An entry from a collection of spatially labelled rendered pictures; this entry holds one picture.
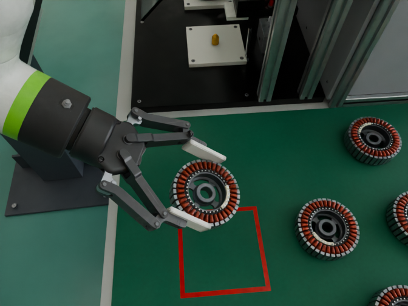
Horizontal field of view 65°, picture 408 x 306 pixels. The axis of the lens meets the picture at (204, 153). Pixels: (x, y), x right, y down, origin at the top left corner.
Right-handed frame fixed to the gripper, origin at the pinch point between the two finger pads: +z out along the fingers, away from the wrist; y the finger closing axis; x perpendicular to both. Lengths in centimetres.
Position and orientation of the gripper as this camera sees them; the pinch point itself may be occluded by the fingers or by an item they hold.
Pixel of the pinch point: (204, 188)
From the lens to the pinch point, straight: 50.9
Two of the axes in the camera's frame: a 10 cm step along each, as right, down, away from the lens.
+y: -2.2, 8.3, -5.1
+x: 5.1, -3.5, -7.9
